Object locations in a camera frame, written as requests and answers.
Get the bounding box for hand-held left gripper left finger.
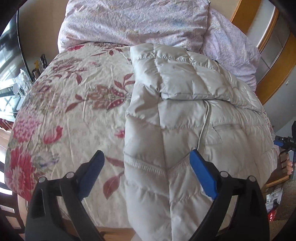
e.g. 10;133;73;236
25;150;109;241

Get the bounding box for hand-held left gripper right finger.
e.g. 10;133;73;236
188;149;270;241

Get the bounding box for beige quilted down jacket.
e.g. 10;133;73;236
123;43;278;241

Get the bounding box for person's right hand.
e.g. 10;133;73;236
286;159;295;176

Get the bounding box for wooden frosted glass sliding door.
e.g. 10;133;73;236
230;0;296;137

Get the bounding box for red and white plastic bag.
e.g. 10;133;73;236
266;188;281;222

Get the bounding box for floral bedspread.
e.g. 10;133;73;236
5;42;277;229

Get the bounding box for dark wooden chair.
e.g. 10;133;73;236
0;192;26;241

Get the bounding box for lilac floral pillow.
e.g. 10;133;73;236
57;0;210;52
200;9;262;91

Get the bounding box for black television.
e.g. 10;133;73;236
0;10;31;78

